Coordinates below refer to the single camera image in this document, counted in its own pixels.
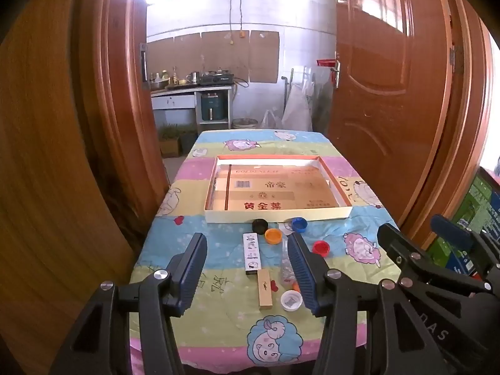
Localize green air fryer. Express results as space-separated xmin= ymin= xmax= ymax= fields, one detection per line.
xmin=201 ymin=92 xmax=228 ymax=122

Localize white patterned rectangular box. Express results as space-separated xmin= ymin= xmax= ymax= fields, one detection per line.
xmin=242 ymin=233 xmax=260 ymax=275

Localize cardboard sheets on wall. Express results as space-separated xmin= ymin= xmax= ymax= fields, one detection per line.
xmin=146 ymin=30 xmax=280 ymax=84

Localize white bottle cap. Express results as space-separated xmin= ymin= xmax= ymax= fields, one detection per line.
xmin=281 ymin=290 xmax=303 ymax=312

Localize clear plastic bag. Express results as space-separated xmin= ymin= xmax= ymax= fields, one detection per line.
xmin=260 ymin=109 xmax=284 ymax=129

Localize dark planter box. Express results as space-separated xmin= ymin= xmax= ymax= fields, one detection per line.
xmin=180 ymin=127 xmax=198 ymax=153

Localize cartoon sheep printed tablecloth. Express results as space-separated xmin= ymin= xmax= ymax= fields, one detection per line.
xmin=129 ymin=129 xmax=401 ymax=374

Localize beige rectangular box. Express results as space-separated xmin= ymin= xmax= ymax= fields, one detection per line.
xmin=257 ymin=269 xmax=274 ymax=312

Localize black gas stove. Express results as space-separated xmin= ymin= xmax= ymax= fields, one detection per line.
xmin=199 ymin=71 xmax=235 ymax=85

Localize wooden door frame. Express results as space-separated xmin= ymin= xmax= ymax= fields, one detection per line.
xmin=74 ymin=0 xmax=173 ymax=243

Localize white woven sack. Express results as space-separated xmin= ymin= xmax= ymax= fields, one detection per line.
xmin=282 ymin=80 xmax=315 ymax=131

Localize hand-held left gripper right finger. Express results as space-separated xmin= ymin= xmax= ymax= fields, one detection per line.
xmin=287 ymin=232 xmax=443 ymax=375

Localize clear floral box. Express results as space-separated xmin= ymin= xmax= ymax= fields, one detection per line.
xmin=280 ymin=234 xmax=298 ymax=285

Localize orange-rimmed cardboard tray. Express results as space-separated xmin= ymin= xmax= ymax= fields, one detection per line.
xmin=204 ymin=155 xmax=353 ymax=223

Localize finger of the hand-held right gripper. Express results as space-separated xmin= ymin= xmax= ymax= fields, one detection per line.
xmin=377 ymin=222 xmax=435 ymax=283
xmin=430 ymin=214 xmax=500 ymax=279

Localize metal pipe handle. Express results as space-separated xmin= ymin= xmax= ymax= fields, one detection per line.
xmin=282 ymin=68 xmax=294 ymax=114

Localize yellow planter box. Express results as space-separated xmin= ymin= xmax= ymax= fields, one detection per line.
xmin=158 ymin=125 xmax=182 ymax=159

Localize green printed box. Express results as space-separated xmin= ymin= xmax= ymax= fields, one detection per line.
xmin=426 ymin=168 xmax=500 ymax=278

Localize brown wooden door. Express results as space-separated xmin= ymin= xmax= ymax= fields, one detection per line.
xmin=326 ymin=0 xmax=456 ymax=223

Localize metal strike plate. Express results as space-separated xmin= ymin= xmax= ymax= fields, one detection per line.
xmin=140 ymin=43 xmax=149 ymax=90

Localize white kitchen counter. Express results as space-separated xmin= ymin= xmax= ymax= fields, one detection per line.
xmin=150 ymin=84 xmax=235 ymax=126

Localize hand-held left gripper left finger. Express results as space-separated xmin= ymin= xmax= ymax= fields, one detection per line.
xmin=51 ymin=232 xmax=208 ymax=375

